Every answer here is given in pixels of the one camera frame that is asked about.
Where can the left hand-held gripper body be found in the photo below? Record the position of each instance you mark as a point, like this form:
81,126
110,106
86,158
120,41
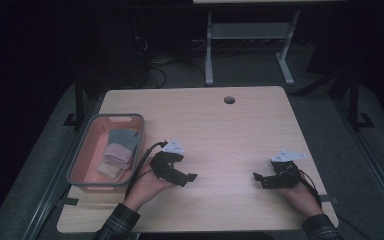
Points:
163,165

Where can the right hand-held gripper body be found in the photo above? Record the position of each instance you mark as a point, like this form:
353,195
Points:
288,176

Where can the beige knit glove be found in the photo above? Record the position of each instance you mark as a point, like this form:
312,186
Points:
109,170

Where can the pink plastic bin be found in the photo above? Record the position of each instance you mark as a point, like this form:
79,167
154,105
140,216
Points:
90,156

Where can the person's right hand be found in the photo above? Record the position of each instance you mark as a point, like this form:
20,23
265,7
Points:
301,198

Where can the person's left hand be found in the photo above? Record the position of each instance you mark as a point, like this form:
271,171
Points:
146,190

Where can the black tape strip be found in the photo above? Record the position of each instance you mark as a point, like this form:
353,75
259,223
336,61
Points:
330,199
70,201

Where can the metal floor rail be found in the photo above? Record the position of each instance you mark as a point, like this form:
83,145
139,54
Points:
46,200
373,166

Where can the black metal stand post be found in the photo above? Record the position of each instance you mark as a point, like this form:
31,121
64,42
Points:
79,100
354,96

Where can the grey metal desk frame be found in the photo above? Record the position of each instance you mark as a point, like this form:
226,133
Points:
250,30

